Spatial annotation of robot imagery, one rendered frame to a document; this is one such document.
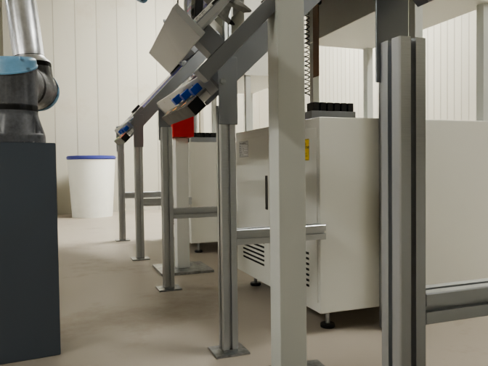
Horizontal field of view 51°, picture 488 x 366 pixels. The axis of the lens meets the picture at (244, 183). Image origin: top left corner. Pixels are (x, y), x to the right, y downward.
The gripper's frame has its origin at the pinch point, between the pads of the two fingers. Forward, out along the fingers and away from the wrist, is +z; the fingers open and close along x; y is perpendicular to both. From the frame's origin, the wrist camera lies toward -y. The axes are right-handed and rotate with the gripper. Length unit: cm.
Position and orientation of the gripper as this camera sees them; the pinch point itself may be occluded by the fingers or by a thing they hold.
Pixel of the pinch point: (241, 20)
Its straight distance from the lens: 163.6
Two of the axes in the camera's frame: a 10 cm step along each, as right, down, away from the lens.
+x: -3.5, -0.3, 9.4
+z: 8.0, 5.2, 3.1
